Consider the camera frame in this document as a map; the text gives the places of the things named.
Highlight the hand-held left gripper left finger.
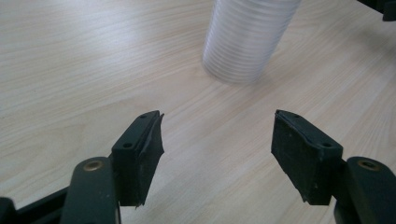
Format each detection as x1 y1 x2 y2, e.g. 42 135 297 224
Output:
110 109 165 208

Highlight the stack of clear plastic cups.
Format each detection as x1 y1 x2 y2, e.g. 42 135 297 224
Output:
201 0 303 86

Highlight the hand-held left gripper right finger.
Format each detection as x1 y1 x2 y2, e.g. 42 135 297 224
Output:
270 108 344 206

